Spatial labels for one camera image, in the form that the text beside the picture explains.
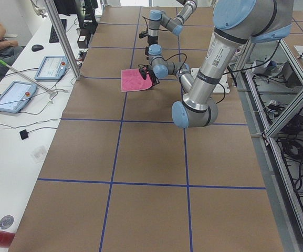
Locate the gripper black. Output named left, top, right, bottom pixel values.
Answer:
left=145, top=36, right=158, bottom=56
left=147, top=69, right=160, bottom=85

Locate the pink and grey towel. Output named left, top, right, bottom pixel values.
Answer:
left=121, top=69, right=152, bottom=92

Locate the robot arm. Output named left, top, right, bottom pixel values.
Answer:
left=139, top=1, right=198, bottom=59
left=147, top=0, right=294, bottom=128

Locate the black monitor stand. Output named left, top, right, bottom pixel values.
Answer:
left=75, top=0, right=98, bottom=35

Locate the small black box white label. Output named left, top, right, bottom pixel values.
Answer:
left=77, top=29, right=93, bottom=49

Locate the black keyboard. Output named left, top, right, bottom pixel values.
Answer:
left=48, top=18, right=68, bottom=44

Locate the far teach pendant tablet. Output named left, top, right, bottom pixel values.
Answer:
left=35, top=56, right=68, bottom=81

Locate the teach pendant tablet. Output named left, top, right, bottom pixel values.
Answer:
left=0, top=81, right=37, bottom=113
left=35, top=56, right=68, bottom=81

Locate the reacher grabber stick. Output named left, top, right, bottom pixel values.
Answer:
left=0, top=59, right=69, bottom=103

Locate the black computer mouse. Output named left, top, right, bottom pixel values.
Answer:
left=31, top=44, right=44, bottom=52

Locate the small black square device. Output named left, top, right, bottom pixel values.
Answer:
left=19, top=129, right=29, bottom=140

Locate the near teach pendant tablet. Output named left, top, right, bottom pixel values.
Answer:
left=0, top=81, right=37, bottom=113

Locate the round grey metal disc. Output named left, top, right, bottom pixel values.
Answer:
left=0, top=215, right=14, bottom=230

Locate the aluminium frame post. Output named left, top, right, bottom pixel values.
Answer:
left=44, top=0, right=81, bottom=80

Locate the aluminium frame rack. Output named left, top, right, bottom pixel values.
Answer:
left=233, top=33, right=303, bottom=251

